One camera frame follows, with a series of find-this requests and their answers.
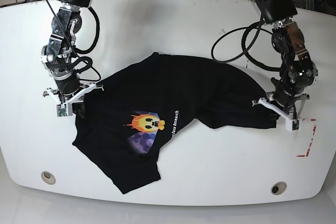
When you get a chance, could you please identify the black graphic t-shirt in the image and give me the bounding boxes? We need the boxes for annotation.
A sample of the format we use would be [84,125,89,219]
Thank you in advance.
[74,52,275,194]

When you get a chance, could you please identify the table cable grommet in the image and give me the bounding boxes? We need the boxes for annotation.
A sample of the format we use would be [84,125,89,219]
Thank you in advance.
[41,171,56,185]
[271,182,287,195]

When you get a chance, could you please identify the left table cable grommet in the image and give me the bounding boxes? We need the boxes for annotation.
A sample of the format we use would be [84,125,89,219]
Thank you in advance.
[41,171,56,185]

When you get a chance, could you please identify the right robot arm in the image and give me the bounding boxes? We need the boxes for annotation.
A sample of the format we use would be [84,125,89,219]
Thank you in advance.
[41,0,100,117]

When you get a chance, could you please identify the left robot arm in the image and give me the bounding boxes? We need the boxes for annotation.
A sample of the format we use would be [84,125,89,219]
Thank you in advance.
[228,0,318,131]

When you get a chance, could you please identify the right table cable grommet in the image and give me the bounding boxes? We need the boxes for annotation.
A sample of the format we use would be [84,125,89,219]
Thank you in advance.
[271,182,287,195]

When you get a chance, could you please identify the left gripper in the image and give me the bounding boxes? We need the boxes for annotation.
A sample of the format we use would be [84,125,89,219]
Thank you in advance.
[252,91,309,127]

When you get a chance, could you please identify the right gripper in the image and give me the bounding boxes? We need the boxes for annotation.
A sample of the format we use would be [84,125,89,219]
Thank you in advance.
[43,82,104,118]

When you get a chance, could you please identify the red tape corner marking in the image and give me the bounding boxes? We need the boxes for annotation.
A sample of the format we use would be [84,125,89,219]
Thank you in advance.
[295,119,318,157]

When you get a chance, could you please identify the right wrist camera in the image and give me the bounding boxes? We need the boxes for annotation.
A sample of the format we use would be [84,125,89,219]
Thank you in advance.
[56,103,73,117]

